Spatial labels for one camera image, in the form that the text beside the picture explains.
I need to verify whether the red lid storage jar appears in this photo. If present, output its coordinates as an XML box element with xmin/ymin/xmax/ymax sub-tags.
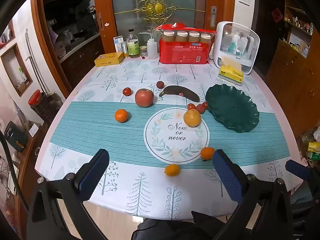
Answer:
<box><xmin>28</xmin><ymin>89</ymin><xmax>58</xmax><ymax>124</ymax></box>

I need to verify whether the red paper cup package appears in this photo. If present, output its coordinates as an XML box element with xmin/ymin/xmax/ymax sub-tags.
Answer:
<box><xmin>159</xmin><ymin>39</ymin><xmax>211</xmax><ymax>65</ymax></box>

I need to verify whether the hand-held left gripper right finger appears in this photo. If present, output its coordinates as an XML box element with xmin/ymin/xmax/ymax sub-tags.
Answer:
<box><xmin>212</xmin><ymin>149</ymin><xmax>294</xmax><ymax>240</ymax></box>

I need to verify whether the yellow tissue pack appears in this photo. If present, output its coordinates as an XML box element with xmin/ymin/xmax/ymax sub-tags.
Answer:
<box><xmin>218</xmin><ymin>55</ymin><xmax>244</xmax><ymax>83</ymax></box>

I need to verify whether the yellow tin box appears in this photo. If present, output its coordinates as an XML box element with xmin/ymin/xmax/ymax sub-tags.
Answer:
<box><xmin>94</xmin><ymin>52</ymin><xmax>124</xmax><ymax>67</ymax></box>

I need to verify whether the red wall decoration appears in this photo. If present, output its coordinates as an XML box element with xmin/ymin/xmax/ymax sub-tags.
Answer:
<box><xmin>272</xmin><ymin>8</ymin><xmax>283</xmax><ymax>23</ymax></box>

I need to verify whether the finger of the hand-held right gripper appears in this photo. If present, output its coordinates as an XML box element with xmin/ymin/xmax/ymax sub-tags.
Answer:
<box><xmin>285</xmin><ymin>159</ymin><xmax>313</xmax><ymax>180</ymax></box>

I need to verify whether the person's dark clothing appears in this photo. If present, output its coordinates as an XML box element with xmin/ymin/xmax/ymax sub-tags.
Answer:
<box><xmin>132</xmin><ymin>210</ymin><xmax>235</xmax><ymax>240</ymax></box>

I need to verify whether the red apple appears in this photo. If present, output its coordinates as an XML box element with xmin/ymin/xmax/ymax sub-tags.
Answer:
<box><xmin>135</xmin><ymin>88</ymin><xmax>154</xmax><ymax>108</ymax></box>

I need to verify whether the white cosmetic bottle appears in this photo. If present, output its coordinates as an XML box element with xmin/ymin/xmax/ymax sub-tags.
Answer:
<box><xmin>239</xmin><ymin>36</ymin><xmax>249</xmax><ymax>57</ymax></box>

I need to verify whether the teal cosmetic bottle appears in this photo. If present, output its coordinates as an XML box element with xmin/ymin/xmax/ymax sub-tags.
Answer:
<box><xmin>230</xmin><ymin>34</ymin><xmax>239</xmax><ymax>55</ymax></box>

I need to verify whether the wall niche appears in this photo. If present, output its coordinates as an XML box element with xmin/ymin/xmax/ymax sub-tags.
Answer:
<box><xmin>1</xmin><ymin>42</ymin><xmax>33</xmax><ymax>97</ymax></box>

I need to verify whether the black box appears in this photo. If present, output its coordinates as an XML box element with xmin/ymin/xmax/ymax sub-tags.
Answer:
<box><xmin>4</xmin><ymin>121</ymin><xmax>28</xmax><ymax>152</ymax></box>

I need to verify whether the small white carton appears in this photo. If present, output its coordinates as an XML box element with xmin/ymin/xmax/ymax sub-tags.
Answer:
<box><xmin>113</xmin><ymin>35</ymin><xmax>124</xmax><ymax>53</ymax></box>

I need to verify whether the golden door ornament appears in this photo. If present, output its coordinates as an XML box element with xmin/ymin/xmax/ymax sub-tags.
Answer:
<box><xmin>114</xmin><ymin>0</ymin><xmax>205</xmax><ymax>27</ymax></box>

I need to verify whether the white cosmetic organizer box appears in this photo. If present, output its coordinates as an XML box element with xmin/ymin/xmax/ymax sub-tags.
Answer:
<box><xmin>212</xmin><ymin>21</ymin><xmax>260</xmax><ymax>75</ymax></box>

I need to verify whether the large yellow orange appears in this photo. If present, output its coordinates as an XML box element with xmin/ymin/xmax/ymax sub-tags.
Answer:
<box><xmin>183</xmin><ymin>109</ymin><xmax>201</xmax><ymax>128</ymax></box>

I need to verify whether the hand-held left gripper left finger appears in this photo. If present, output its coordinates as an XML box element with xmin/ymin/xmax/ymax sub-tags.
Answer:
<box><xmin>26</xmin><ymin>149</ymin><xmax>110</xmax><ymax>240</ymax></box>

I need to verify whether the small orange kumquat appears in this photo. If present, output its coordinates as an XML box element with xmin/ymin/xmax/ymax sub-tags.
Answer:
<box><xmin>164</xmin><ymin>164</ymin><xmax>180</xmax><ymax>177</ymax></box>

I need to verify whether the silver door handle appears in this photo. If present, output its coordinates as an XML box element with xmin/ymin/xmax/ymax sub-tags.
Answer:
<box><xmin>210</xmin><ymin>5</ymin><xmax>217</xmax><ymax>29</ymax></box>

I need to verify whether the wooden cabinet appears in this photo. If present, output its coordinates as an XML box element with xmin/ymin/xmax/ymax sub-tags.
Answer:
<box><xmin>265</xmin><ymin>37</ymin><xmax>320</xmax><ymax>140</ymax></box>

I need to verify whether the orange mandarin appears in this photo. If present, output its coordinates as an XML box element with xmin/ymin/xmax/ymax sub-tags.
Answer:
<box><xmin>115</xmin><ymin>109</ymin><xmax>129</xmax><ymax>123</ymax></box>
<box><xmin>200</xmin><ymin>147</ymin><xmax>215</xmax><ymax>160</ymax></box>

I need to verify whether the wooden framed glass door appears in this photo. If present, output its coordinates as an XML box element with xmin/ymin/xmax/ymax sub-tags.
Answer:
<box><xmin>92</xmin><ymin>0</ymin><xmax>235</xmax><ymax>58</ymax></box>

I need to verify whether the green label glass bottle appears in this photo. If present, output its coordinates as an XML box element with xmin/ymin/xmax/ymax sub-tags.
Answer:
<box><xmin>127</xmin><ymin>29</ymin><xmax>141</xmax><ymax>58</ymax></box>

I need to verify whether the white squeeze bottle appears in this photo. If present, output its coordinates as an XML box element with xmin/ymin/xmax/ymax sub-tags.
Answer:
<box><xmin>138</xmin><ymin>32</ymin><xmax>158</xmax><ymax>59</ymax></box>

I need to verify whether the plastic bag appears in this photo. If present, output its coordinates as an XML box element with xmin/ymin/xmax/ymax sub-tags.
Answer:
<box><xmin>300</xmin><ymin>126</ymin><xmax>320</xmax><ymax>165</ymax></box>

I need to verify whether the dark green scalloped plate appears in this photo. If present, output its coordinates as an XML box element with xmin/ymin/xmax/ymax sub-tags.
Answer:
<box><xmin>205</xmin><ymin>84</ymin><xmax>260</xmax><ymax>132</ymax></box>

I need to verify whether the clear red-edged plastic package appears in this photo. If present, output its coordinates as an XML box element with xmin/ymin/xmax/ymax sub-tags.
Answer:
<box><xmin>154</xmin><ymin>23</ymin><xmax>217</xmax><ymax>43</ymax></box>

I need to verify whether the overripe brown banana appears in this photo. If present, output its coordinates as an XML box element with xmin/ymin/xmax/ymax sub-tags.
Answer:
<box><xmin>159</xmin><ymin>85</ymin><xmax>200</xmax><ymax>103</ymax></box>

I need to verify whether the wooden wall shelf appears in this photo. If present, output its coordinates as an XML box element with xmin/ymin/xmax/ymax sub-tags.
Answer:
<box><xmin>285</xmin><ymin>0</ymin><xmax>314</xmax><ymax>58</ymax></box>

